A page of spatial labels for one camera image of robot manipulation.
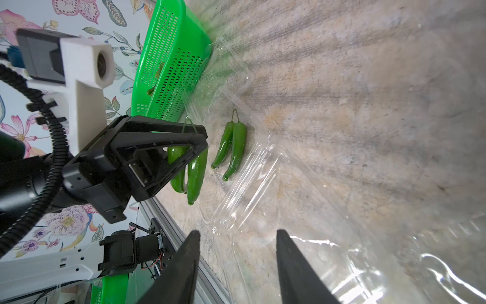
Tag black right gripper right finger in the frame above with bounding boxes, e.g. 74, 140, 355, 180
276, 229, 339, 304

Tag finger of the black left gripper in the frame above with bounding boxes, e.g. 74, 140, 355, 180
111, 115, 208, 201

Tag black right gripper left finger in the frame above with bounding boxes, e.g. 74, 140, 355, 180
138, 230, 201, 304

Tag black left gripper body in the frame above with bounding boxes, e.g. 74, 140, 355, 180
56, 121, 130, 224

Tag green pepper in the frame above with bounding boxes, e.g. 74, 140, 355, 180
187, 148, 208, 205
211, 116, 235, 169
223, 109, 247, 182
166, 146, 189, 194

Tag clear pepper clamshell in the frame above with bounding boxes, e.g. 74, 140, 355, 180
186, 37, 485, 303

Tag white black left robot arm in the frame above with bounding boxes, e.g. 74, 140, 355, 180
1, 67, 208, 302

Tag green plastic basket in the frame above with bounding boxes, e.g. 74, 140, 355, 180
131, 1, 212, 122

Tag aluminium rail frame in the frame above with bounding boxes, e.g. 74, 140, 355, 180
138, 199, 231, 303

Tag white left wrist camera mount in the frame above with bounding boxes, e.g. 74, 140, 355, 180
16, 29, 116, 155

